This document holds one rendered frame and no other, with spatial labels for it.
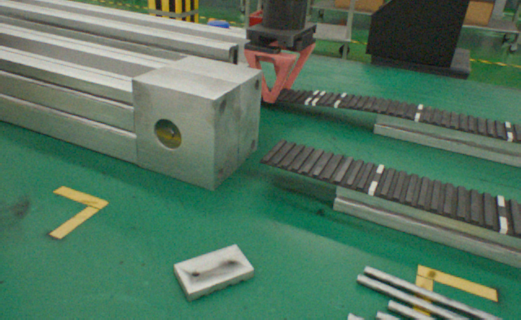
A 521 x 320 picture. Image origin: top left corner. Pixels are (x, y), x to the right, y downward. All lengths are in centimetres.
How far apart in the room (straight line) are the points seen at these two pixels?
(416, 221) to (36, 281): 30
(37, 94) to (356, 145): 37
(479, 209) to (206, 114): 24
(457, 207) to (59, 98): 40
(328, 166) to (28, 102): 35
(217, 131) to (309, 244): 13
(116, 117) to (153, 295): 20
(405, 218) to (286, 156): 12
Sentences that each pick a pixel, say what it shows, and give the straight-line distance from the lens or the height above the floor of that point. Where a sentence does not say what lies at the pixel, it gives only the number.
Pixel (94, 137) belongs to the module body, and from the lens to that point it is 47.
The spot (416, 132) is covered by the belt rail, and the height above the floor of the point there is 79.
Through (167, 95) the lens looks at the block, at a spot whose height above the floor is 87.
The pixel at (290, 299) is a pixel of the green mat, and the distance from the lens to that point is 31.
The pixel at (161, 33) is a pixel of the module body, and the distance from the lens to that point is 62.
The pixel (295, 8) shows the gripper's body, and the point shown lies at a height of 92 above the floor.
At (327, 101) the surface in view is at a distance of 57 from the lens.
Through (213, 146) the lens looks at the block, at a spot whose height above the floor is 83.
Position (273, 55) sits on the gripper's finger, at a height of 87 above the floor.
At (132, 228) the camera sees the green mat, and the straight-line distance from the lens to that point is 36.
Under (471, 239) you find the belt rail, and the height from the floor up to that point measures 79.
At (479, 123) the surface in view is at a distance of 56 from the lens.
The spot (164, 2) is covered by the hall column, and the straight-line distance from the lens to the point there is 384.
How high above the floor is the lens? 100
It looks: 27 degrees down
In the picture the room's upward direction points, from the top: 4 degrees clockwise
